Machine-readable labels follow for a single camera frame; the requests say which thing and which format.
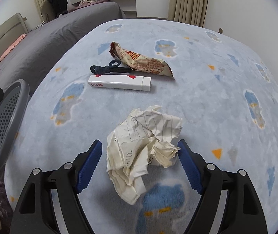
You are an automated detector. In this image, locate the grey perforated trash basket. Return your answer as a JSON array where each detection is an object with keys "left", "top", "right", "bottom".
[{"left": 0, "top": 79, "right": 30, "bottom": 168}]

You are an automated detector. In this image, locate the purple fuzzy blanket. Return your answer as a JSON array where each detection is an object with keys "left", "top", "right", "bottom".
[{"left": 0, "top": 180, "right": 13, "bottom": 233}]

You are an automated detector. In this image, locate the grey bed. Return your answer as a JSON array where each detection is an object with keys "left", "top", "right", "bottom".
[{"left": 0, "top": 2, "right": 126, "bottom": 95}]

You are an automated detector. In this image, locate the beige headboard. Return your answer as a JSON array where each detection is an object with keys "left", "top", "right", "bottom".
[{"left": 0, "top": 13, "right": 28, "bottom": 57}]

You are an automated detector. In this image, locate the pink cloth on bed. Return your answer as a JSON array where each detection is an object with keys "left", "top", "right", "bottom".
[{"left": 0, "top": 33, "right": 27, "bottom": 62}]

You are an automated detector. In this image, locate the chair with black garment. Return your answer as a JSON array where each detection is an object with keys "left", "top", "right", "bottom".
[{"left": 41, "top": 0, "right": 68, "bottom": 23}]

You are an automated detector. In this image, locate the crumpled lined paper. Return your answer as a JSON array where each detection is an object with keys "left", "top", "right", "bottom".
[{"left": 106, "top": 106, "right": 182, "bottom": 205}]

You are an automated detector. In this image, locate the white red slim box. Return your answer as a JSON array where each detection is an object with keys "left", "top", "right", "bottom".
[{"left": 88, "top": 74, "right": 152, "bottom": 91}]

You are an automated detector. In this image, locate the pink clothes pile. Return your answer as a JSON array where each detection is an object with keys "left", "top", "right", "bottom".
[{"left": 70, "top": 0, "right": 107, "bottom": 12}]

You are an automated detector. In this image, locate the brown snack wrapper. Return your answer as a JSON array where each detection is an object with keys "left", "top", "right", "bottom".
[{"left": 109, "top": 42, "right": 173, "bottom": 78}]

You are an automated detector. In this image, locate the beige right curtain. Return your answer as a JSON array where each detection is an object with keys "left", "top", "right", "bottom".
[{"left": 168, "top": 0, "right": 208, "bottom": 27}]

